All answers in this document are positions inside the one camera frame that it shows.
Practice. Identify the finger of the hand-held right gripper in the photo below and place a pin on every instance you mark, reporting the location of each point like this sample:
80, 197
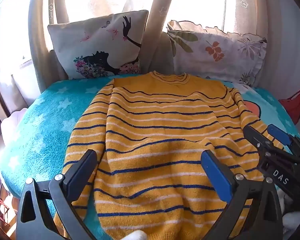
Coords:
255, 138
278, 133

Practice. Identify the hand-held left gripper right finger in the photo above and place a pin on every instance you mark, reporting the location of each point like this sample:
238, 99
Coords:
215, 177

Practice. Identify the teal printed fleece blanket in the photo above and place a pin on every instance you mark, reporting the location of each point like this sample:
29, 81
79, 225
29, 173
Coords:
40, 130

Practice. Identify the white cushion with figure print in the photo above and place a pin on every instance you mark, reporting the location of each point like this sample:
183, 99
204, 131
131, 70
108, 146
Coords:
97, 45

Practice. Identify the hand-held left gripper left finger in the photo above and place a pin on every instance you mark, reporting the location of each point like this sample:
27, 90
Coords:
82, 173

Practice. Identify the red bag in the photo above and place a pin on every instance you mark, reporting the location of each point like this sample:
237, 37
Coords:
296, 102

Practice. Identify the yellow striped sweater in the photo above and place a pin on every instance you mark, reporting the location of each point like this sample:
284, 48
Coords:
155, 135

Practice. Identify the white pillow with leaf print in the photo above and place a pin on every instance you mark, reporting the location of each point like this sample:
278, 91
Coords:
215, 55

